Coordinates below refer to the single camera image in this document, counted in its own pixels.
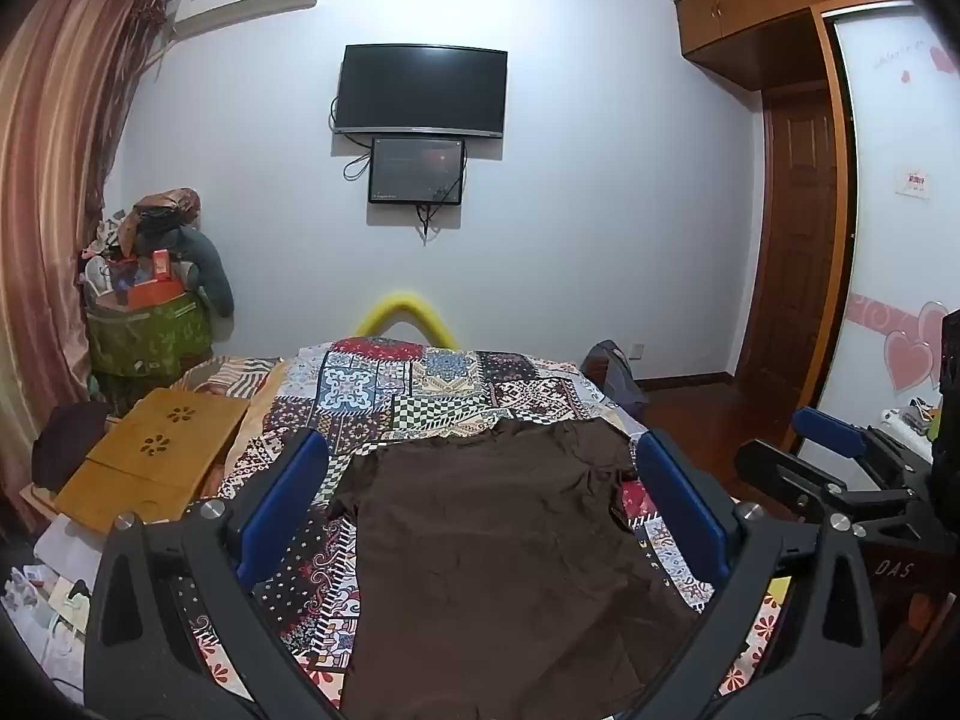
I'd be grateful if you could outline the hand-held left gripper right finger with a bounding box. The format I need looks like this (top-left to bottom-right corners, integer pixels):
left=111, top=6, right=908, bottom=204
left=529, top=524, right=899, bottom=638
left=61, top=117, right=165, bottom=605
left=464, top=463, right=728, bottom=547
left=634, top=431, right=882, bottom=720

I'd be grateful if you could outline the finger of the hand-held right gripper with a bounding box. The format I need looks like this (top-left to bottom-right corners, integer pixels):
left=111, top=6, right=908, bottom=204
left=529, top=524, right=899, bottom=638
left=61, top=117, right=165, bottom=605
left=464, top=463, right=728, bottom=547
left=793, top=406, right=935, bottom=492
left=733, top=437, right=932, bottom=542

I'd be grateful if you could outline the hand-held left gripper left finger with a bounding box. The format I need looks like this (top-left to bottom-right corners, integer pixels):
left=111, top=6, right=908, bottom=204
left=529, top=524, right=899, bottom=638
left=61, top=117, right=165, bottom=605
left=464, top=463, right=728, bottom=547
left=84, top=429, right=353, bottom=720

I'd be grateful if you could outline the brown shirt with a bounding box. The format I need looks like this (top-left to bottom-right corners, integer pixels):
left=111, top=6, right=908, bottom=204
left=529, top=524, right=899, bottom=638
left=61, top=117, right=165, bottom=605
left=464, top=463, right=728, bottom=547
left=326, top=418, right=702, bottom=720

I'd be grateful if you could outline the blue-grey bag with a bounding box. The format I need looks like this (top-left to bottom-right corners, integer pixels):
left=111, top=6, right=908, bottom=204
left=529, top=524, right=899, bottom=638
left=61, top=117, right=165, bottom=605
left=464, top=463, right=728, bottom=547
left=581, top=340, right=650, bottom=413

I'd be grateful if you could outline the wooden lap desk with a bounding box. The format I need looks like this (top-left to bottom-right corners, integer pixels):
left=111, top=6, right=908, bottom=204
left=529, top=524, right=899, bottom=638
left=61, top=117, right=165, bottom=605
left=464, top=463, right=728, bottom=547
left=52, top=388, right=252, bottom=537

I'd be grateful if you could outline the patchwork patterned blanket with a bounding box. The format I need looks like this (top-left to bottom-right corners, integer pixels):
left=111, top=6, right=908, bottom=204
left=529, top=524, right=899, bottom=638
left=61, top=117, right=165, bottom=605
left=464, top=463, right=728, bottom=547
left=169, top=337, right=796, bottom=720

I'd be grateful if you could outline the brown wooden door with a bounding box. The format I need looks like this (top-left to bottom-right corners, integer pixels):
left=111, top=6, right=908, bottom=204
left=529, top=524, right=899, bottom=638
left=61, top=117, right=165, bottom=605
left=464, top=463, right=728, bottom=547
left=739, top=88, right=842, bottom=392

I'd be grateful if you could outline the green patterned bag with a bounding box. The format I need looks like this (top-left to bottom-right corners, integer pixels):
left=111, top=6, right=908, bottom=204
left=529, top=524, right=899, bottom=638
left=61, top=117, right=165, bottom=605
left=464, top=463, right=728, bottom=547
left=84, top=292, right=215, bottom=380

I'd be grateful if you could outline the yellow foam tube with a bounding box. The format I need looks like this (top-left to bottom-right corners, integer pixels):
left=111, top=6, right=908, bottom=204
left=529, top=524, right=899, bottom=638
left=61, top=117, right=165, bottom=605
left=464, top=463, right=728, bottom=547
left=354, top=292, right=458, bottom=350

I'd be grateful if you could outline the dark cloth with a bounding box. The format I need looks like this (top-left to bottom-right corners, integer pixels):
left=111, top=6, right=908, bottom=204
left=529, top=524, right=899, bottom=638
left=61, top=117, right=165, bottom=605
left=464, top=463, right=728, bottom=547
left=31, top=401, right=110, bottom=492

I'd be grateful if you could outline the grey stuffed toy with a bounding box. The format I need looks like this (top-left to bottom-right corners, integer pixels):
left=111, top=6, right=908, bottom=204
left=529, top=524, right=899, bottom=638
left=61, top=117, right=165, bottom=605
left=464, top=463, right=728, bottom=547
left=131, top=223, right=235, bottom=316

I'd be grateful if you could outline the orange box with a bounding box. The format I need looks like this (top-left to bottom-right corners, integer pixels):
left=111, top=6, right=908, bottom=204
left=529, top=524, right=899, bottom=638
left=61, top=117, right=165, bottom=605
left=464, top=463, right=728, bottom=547
left=112, top=251, right=185, bottom=310

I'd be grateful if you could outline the pile of white papers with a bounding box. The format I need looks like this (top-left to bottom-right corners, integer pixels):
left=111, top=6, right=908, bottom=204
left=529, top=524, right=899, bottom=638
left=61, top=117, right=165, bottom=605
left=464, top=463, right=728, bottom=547
left=0, top=517, right=106, bottom=691

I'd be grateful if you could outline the patterned brown cloth bundle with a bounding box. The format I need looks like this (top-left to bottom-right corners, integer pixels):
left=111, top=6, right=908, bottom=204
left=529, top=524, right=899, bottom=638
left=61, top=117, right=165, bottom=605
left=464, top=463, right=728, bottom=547
left=133, top=187, right=202, bottom=232

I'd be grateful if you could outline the white heart-print wardrobe door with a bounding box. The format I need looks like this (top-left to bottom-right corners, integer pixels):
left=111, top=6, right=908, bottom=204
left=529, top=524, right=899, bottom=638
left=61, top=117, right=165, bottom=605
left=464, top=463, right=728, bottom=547
left=784, top=4, right=960, bottom=451

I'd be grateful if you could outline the striped brown curtain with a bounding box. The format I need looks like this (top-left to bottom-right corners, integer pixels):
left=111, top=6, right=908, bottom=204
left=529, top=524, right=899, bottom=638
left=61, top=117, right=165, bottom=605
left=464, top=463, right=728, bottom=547
left=0, top=0, right=177, bottom=533

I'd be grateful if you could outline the brown wooden overhead cabinet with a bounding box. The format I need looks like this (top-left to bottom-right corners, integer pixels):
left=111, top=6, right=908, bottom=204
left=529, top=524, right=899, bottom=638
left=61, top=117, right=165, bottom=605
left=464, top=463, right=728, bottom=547
left=675, top=0, right=920, bottom=91

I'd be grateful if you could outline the small black wall monitor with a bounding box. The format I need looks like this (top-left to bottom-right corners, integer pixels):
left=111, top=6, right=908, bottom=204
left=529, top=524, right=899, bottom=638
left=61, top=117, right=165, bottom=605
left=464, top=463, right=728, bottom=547
left=367, top=136, right=466, bottom=206

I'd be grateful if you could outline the large black wall television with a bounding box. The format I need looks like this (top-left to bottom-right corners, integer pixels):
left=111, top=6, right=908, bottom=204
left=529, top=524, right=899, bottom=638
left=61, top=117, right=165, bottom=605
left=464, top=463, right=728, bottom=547
left=334, top=43, right=509, bottom=140

